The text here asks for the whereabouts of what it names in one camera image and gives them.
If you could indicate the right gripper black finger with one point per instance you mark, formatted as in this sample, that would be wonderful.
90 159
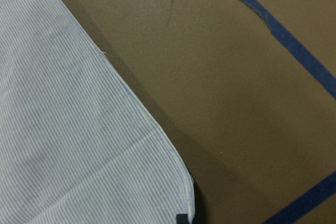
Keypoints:
181 219

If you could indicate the light blue striped shirt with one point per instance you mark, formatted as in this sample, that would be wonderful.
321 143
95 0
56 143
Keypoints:
77 145

